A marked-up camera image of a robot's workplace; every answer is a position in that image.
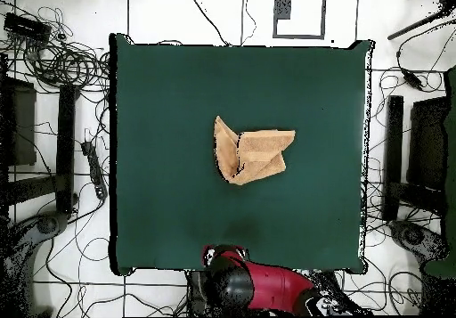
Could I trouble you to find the tangled black cables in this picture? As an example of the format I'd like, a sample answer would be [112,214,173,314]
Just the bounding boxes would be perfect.
[0,0,111,96]

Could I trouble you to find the black flat panel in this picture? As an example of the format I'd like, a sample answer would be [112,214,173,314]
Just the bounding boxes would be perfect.
[0,77,37,167]
[407,95,451,191]

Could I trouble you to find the gray square frame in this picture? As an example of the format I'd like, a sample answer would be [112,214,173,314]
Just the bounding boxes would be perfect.
[273,0,328,41]

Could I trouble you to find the small gray square plate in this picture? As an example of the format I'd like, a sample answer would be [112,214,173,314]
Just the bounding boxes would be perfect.
[275,0,293,20]

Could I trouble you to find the yellow-orange terry towel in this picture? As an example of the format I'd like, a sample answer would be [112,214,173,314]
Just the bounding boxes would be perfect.
[212,115,297,186]

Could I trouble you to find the black box device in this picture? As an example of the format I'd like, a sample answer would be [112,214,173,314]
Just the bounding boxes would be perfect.
[3,12,53,44]

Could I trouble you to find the black power adapter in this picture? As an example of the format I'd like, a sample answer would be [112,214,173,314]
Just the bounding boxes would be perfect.
[401,69,426,92]

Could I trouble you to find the gray chair base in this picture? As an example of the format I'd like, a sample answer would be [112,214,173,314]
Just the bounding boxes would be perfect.
[388,218,451,265]
[0,210,69,317]

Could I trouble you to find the black tripod leg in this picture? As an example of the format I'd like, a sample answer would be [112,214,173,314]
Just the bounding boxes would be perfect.
[387,0,456,42]

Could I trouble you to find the black stand bar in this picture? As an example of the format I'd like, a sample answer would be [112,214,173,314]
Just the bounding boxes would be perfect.
[5,83,79,215]
[382,94,404,222]

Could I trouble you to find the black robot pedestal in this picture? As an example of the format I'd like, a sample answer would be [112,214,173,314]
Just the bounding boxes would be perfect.
[186,270,215,317]

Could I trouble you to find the black power strip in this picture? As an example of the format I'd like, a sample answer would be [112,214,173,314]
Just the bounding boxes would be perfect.
[80,140,109,200]

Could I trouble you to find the dark green table cloth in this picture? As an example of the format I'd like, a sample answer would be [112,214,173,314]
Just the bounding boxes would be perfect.
[109,32,375,276]

